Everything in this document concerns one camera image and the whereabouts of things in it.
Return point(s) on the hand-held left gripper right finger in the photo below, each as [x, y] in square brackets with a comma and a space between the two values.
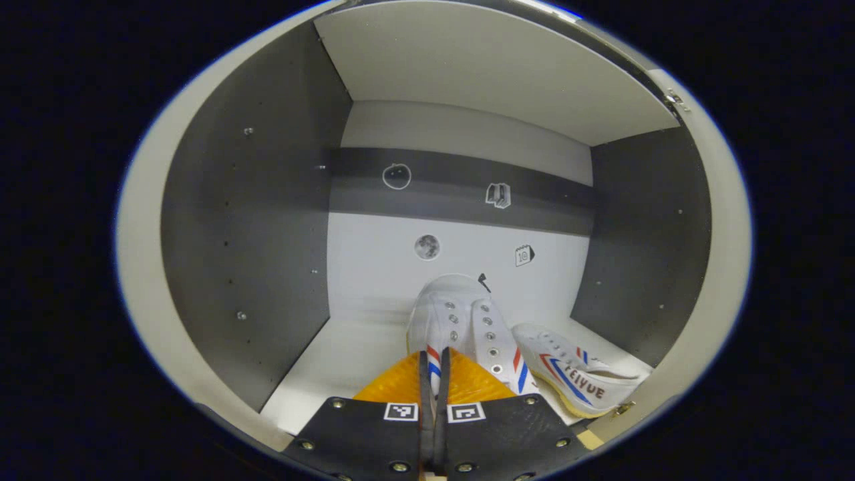
[507, 437]

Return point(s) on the grey shoe cabinet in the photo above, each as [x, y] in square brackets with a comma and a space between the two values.
[467, 67]

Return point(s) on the grey shoe cabinet door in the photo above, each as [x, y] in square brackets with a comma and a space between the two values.
[143, 267]
[728, 267]

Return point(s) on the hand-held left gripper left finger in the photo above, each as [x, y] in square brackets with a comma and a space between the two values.
[364, 441]

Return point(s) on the white striped canvas shoe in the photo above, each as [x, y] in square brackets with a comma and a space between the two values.
[461, 314]
[588, 381]

